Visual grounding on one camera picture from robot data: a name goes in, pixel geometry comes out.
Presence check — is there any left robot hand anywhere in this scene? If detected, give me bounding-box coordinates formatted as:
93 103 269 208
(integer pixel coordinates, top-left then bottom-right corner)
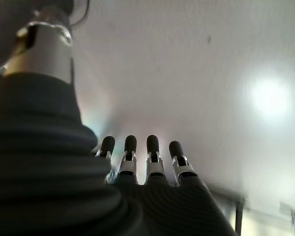
0 7 238 236

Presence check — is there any dark metal window frame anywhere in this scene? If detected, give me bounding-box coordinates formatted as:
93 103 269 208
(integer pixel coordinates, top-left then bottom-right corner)
208 183 295 236

